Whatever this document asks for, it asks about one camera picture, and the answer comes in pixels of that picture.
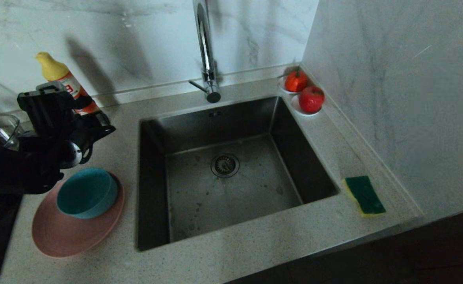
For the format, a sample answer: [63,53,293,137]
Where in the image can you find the orange-red tomato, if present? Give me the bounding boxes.
[284,68,309,93]

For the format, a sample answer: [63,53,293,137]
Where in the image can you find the pink plate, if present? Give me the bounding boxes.
[32,172,125,258]

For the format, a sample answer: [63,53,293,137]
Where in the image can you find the orange detergent bottle yellow cap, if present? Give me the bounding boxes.
[35,52,100,116]

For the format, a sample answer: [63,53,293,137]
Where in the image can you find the green and yellow sponge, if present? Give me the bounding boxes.
[342,176,387,217]

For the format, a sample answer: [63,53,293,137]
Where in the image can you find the clear glass measuring cup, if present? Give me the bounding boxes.
[0,114,21,148]

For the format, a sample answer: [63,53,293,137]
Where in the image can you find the stainless steel sink basin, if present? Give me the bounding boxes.
[136,96,339,252]

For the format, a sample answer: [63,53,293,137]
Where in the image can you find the chrome faucet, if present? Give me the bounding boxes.
[188,0,221,104]

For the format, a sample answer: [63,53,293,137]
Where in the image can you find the teal bowl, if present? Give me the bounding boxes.
[56,168,119,219]

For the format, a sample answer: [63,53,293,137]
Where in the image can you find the round metal drain strainer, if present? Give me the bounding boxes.
[210,153,240,178]

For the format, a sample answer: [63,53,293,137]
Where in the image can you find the red apple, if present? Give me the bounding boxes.
[298,86,325,114]

